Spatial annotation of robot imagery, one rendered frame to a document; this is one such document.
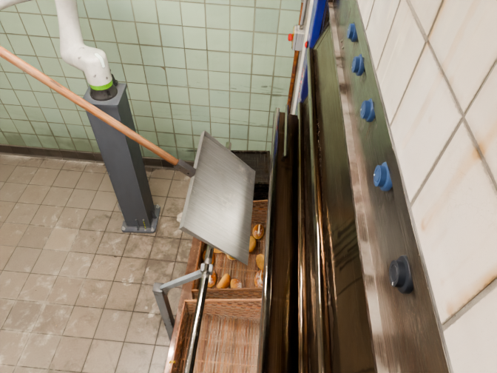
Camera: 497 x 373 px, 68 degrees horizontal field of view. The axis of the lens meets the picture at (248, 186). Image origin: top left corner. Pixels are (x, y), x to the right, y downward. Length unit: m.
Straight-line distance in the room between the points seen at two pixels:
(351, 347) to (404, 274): 0.27
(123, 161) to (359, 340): 2.03
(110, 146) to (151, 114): 0.75
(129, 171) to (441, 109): 2.26
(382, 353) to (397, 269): 0.16
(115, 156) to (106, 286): 0.94
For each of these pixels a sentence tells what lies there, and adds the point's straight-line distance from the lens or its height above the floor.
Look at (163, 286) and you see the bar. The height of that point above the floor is 0.97.
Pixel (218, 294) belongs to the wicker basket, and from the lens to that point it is 1.93.
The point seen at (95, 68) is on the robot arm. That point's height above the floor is 1.39.
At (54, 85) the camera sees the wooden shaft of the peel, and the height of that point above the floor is 1.70.
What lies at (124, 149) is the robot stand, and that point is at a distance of 2.43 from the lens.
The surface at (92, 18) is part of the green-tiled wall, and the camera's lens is 2.81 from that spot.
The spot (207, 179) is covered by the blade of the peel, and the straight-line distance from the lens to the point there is 1.66.
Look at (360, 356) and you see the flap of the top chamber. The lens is 0.72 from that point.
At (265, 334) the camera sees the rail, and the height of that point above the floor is 1.43.
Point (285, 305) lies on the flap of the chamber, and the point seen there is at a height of 1.40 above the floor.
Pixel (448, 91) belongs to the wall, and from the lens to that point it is 0.46.
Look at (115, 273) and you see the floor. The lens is 2.91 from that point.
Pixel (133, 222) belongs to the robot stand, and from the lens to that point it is 3.02.
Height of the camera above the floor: 2.46
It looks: 49 degrees down
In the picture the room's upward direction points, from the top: 4 degrees clockwise
